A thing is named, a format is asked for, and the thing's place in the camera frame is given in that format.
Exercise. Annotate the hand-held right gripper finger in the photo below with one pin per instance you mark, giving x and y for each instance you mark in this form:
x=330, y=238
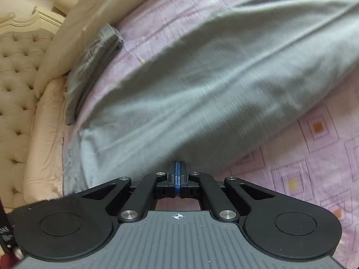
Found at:
x=178, y=177
x=175, y=177

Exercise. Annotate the folded dark grey pants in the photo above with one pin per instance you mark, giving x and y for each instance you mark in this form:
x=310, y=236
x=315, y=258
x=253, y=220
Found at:
x=89, y=70

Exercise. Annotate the pink patterned bed sheet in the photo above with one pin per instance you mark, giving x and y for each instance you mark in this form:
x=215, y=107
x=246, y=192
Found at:
x=308, y=159

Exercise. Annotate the peach mattress cover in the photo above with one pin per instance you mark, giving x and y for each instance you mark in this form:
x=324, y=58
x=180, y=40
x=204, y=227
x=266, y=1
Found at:
x=45, y=145

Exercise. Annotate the cream duvet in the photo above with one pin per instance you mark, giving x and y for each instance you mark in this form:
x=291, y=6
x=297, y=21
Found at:
x=73, y=33

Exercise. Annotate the beige tufted headboard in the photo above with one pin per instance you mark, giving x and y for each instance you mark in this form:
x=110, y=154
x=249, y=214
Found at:
x=14, y=89

